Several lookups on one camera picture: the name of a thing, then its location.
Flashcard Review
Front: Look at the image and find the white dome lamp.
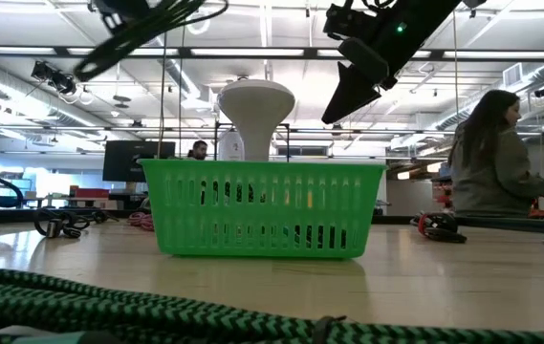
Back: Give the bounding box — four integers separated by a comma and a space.
216, 78, 296, 162

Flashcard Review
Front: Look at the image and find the green braided USB cable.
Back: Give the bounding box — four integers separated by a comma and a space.
0, 268, 544, 344
73, 0, 230, 83

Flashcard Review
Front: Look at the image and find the white container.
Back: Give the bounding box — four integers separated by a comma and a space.
217, 129, 246, 162

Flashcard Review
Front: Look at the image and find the thin dark brown USB cable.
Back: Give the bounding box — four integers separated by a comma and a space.
33, 207, 92, 240
90, 209, 120, 225

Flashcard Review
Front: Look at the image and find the person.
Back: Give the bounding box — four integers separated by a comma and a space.
446, 89, 544, 219
186, 140, 209, 161

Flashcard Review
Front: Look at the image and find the green plastic basket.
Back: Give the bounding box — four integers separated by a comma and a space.
138, 158, 388, 261

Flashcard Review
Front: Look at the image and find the black cable with red tie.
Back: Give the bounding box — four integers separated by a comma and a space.
409, 211, 468, 245

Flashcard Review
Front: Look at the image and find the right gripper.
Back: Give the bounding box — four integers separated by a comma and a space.
321, 0, 464, 125

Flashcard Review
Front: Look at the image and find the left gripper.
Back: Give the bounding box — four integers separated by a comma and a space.
88, 0, 154, 35

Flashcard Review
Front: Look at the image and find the maroon braided USB cable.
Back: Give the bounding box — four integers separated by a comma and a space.
126, 211, 156, 233

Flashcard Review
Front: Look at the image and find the black overhead camera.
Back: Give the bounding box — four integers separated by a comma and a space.
31, 60, 78, 96

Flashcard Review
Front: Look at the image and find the red storage bin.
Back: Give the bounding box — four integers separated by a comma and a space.
69, 186, 111, 200

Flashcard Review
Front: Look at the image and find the black monitor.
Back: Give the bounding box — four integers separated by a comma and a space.
102, 140, 177, 183

